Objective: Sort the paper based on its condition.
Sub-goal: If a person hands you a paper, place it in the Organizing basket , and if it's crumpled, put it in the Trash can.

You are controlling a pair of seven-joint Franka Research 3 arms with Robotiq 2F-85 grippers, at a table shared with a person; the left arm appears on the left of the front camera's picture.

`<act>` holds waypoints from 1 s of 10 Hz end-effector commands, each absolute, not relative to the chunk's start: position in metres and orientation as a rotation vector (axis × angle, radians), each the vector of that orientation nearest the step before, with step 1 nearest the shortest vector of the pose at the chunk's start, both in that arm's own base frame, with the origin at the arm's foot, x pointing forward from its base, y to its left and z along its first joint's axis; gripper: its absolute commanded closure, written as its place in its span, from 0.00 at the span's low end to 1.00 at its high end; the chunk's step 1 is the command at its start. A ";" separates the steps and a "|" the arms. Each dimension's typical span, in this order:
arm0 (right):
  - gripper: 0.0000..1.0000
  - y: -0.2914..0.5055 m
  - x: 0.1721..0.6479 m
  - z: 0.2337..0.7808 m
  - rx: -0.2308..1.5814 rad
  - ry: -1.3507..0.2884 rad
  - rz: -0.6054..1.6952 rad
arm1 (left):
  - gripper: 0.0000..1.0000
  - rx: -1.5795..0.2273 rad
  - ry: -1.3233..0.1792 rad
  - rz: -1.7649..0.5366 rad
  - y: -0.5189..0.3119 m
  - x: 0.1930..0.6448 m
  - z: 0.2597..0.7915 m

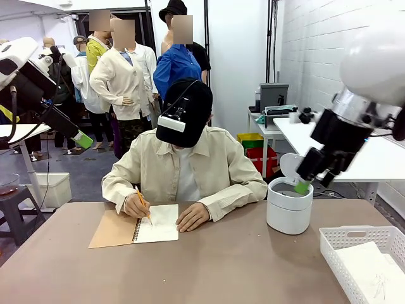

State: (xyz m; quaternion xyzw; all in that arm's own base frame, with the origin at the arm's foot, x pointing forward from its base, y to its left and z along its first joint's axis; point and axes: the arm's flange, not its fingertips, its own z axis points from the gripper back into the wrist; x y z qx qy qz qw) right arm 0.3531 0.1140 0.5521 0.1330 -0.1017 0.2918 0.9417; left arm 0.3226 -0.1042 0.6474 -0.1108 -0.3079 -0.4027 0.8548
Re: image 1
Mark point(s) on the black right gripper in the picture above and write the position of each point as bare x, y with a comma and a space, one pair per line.
341, 136

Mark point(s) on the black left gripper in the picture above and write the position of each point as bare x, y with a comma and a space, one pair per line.
36, 85

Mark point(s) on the yellow pencil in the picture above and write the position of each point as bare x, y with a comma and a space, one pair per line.
140, 194

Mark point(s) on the spiral notebook brown cover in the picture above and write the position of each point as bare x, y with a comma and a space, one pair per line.
110, 231

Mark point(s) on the person's right forearm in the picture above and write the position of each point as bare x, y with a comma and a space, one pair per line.
115, 190

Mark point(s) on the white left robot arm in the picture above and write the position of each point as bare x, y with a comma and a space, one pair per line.
16, 54

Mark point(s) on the person's left forearm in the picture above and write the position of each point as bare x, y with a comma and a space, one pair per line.
234, 198

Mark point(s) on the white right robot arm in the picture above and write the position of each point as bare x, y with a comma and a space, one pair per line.
373, 63

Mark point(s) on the person's right hand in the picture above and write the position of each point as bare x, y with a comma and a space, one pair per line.
136, 206

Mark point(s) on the person's left hand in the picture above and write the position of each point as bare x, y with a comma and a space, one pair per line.
194, 217

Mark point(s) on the white height-adjustable table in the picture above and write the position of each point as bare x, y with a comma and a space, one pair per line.
31, 129

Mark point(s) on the white shirt mannequin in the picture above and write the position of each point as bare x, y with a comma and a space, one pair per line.
88, 92

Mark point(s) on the large white table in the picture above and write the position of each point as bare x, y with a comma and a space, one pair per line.
288, 136

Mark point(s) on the white lidded trash bin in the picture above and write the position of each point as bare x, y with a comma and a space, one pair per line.
286, 215

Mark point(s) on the white storage box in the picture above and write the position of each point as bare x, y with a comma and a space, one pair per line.
57, 190

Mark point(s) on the grey tray with items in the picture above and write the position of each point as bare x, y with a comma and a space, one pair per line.
280, 115

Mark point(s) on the small white side table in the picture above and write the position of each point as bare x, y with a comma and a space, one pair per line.
264, 130

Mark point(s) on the cream cardigan mannequin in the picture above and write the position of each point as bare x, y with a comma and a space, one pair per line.
123, 79

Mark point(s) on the yellow-green jacket mannequin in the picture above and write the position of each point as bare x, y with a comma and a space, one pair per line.
95, 54

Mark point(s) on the white perforated plastic basket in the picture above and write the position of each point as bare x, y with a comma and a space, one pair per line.
329, 244

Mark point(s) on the green cloth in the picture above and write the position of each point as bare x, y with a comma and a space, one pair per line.
260, 119

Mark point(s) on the small black bottle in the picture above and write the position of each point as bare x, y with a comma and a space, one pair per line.
280, 100

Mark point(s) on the yellow green bin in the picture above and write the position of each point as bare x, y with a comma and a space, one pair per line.
248, 139

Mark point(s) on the glass bowl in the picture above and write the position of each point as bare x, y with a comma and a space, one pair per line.
8, 185

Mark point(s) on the grey box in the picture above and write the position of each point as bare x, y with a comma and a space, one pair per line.
273, 95

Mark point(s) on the small white container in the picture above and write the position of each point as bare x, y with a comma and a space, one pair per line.
257, 98

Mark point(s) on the grey stool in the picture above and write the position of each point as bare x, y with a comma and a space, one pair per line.
16, 206

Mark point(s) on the person in beige shirt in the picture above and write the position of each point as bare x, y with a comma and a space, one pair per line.
215, 168

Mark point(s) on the blue shirt mannequin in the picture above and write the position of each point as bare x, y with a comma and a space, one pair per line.
177, 66

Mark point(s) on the black baseball cap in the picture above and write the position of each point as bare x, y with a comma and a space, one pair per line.
193, 107

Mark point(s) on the bare beige mannequin torso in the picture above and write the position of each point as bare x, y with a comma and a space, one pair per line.
166, 41

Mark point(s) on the black light stand pole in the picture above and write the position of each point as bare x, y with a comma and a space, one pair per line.
269, 41
207, 38

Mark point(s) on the black t-shirt mannequin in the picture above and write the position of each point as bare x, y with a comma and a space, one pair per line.
201, 54

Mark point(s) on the black bucket hat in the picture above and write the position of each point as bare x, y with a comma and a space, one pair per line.
172, 9

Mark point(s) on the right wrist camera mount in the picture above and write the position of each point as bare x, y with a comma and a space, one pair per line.
305, 115

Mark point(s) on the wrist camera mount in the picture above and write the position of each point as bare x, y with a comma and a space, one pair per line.
57, 57
305, 115

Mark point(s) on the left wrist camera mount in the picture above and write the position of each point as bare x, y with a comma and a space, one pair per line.
57, 57

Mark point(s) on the white head-mounted camera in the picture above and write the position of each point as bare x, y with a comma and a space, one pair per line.
171, 124

